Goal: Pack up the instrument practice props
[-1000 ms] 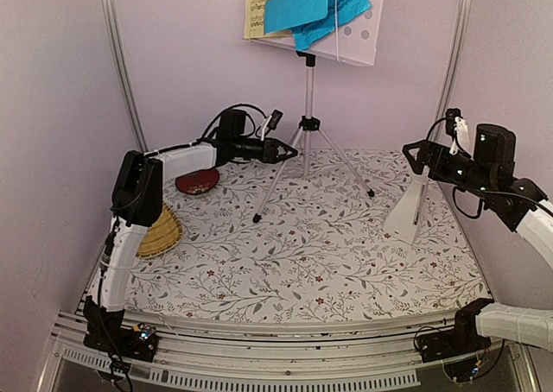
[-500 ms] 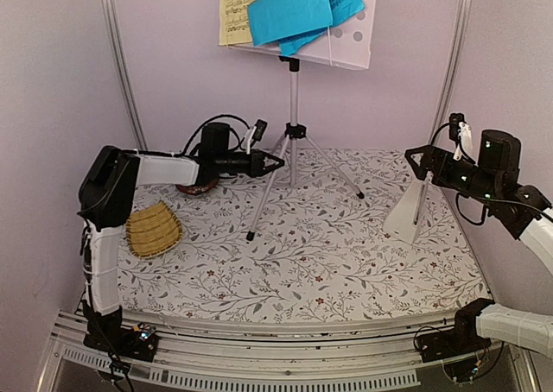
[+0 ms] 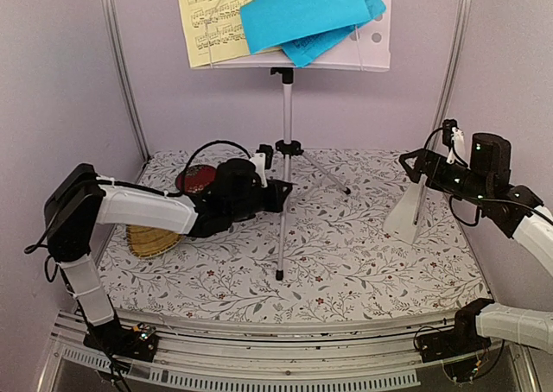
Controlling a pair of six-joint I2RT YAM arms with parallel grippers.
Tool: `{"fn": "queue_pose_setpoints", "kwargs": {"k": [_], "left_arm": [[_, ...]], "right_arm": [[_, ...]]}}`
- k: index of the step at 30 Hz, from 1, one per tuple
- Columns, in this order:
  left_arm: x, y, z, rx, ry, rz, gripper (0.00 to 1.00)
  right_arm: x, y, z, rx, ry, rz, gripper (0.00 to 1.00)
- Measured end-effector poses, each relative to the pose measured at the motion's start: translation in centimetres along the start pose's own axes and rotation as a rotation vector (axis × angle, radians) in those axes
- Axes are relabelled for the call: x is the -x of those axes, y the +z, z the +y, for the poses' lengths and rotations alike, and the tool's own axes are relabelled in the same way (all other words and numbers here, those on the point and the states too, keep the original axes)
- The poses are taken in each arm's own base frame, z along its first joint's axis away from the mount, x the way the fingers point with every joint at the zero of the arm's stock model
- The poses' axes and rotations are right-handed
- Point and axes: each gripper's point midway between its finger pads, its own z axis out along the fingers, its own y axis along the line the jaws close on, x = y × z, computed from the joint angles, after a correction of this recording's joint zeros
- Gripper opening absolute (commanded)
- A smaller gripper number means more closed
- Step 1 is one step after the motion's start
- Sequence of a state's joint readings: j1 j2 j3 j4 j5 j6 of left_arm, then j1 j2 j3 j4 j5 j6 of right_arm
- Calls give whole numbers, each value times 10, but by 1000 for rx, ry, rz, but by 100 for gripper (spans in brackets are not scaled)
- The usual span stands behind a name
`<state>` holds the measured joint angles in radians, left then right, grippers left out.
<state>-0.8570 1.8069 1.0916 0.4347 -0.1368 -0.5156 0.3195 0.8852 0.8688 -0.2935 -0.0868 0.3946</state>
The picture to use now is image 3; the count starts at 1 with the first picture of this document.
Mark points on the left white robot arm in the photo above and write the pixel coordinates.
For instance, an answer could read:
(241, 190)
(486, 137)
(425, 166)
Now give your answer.
(85, 199)

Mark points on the woven bamboo tray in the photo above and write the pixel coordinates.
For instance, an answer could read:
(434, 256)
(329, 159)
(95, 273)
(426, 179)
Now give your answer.
(147, 242)

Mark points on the front aluminium rail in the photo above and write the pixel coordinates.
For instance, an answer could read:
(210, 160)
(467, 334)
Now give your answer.
(372, 355)

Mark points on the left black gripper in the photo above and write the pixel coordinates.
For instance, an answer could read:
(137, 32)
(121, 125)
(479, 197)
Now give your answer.
(280, 190)

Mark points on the red floral plate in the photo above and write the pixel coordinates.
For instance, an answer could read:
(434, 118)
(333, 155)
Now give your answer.
(195, 179)

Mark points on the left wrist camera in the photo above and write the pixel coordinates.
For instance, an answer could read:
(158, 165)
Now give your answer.
(262, 160)

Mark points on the yellow sheet music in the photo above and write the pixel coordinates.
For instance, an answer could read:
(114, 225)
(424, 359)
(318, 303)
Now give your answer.
(213, 31)

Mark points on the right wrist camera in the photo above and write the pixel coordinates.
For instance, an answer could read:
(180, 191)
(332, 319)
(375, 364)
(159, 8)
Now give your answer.
(453, 139)

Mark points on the right aluminium frame post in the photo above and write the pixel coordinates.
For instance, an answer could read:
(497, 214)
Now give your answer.
(454, 58)

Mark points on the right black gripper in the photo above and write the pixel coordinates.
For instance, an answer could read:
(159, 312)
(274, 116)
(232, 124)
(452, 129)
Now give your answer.
(424, 166)

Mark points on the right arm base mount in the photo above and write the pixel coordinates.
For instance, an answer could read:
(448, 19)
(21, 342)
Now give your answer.
(433, 344)

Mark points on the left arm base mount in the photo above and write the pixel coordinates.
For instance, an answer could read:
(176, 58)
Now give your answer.
(138, 342)

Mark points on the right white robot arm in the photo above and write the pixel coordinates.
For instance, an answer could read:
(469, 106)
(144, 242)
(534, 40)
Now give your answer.
(519, 213)

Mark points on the left aluminium frame post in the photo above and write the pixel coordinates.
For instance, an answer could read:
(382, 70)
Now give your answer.
(117, 48)

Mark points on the blue paper sheet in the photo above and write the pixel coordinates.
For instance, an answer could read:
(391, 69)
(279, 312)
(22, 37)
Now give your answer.
(304, 29)

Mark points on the white metronome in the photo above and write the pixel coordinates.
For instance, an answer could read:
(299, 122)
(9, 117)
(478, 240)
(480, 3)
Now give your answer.
(404, 220)

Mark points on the aluminium frame post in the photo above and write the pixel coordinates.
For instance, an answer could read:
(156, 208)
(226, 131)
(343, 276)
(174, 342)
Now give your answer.
(454, 58)
(117, 48)

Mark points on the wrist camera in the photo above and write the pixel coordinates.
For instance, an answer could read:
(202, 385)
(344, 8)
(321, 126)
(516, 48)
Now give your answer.
(453, 139)
(262, 160)

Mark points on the silver tripod music stand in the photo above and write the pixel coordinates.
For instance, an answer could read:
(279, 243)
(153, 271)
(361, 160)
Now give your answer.
(366, 50)

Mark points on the floral table mat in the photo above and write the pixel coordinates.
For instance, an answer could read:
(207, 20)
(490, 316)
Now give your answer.
(330, 261)

